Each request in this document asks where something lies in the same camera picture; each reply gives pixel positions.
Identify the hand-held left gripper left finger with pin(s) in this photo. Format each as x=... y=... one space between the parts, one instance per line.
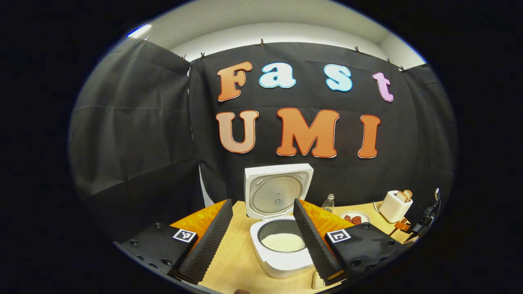
x=210 y=241

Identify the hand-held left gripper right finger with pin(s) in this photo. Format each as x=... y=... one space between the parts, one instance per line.
x=312 y=241

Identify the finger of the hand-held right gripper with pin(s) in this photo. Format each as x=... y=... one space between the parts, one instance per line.
x=402 y=225

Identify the white rice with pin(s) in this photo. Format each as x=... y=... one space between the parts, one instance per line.
x=282 y=243

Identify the white rice cooker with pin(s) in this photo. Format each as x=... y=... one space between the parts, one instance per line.
x=278 y=192

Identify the cream square rice container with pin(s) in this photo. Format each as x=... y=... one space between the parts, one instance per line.
x=318 y=281

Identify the white toaster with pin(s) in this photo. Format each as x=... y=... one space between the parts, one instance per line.
x=392 y=210

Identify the toasted bread slice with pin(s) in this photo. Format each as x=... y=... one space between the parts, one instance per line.
x=401 y=197
x=408 y=194

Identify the clear plastic water bottle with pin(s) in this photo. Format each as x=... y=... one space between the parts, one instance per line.
x=328 y=204

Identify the red meat piece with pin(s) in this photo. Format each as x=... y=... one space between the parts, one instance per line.
x=357 y=220
x=348 y=218

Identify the white oval plate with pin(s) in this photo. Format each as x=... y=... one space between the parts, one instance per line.
x=359 y=213

